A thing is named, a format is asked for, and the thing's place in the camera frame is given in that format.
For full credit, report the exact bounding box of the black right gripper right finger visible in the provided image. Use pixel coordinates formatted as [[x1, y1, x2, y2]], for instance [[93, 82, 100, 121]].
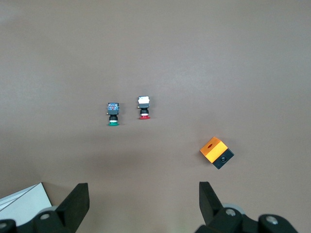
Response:
[[194, 182, 258, 233]]

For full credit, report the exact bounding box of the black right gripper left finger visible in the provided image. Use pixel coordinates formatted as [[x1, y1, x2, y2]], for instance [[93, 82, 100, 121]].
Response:
[[33, 183, 90, 233]]

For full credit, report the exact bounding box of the red push button switch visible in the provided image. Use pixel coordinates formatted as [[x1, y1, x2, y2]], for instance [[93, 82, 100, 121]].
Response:
[[137, 95, 152, 120]]

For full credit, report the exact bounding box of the white drawer cabinet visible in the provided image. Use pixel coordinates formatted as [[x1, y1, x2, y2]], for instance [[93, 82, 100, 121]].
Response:
[[0, 182, 53, 228]]

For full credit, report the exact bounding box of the orange and black button box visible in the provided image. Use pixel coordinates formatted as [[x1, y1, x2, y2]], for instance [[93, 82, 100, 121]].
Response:
[[199, 136, 235, 170]]

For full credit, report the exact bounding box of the green push button switch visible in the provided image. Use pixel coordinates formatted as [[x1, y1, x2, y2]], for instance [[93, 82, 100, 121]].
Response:
[[106, 101, 121, 127]]

